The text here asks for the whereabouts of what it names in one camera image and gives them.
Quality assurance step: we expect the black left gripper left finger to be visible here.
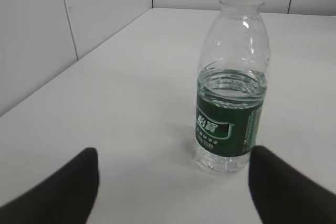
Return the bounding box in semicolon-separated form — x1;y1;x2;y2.
1;147;100;223

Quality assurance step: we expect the clear Cestbon water bottle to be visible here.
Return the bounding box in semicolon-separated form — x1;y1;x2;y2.
194;0;270;173

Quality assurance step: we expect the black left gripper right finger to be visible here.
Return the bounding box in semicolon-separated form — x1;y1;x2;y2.
248;145;335;223

